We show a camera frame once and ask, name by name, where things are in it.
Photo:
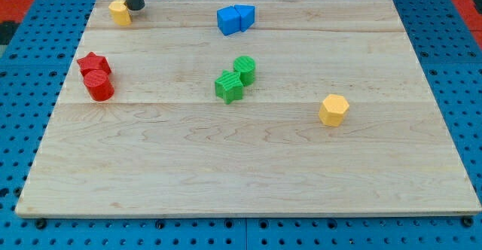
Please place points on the yellow block near tool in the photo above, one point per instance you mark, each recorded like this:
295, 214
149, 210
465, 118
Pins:
119, 12

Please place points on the green star block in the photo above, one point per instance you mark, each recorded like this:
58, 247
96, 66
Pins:
229, 87

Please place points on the yellow hexagon block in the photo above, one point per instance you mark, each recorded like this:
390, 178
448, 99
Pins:
333, 110

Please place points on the blue cube block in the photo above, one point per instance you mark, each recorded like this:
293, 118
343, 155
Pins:
228, 20

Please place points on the red star block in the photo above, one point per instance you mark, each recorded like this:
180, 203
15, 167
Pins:
93, 62

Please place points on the green cylinder block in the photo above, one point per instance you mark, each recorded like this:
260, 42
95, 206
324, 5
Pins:
246, 66

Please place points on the blue triangular prism block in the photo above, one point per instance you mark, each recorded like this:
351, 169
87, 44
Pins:
247, 16

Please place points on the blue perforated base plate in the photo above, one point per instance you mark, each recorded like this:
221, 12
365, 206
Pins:
444, 34

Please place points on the light wooden board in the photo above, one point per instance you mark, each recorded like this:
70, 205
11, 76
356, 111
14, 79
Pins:
165, 146

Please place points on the red cylinder block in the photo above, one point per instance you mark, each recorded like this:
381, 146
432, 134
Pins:
98, 85

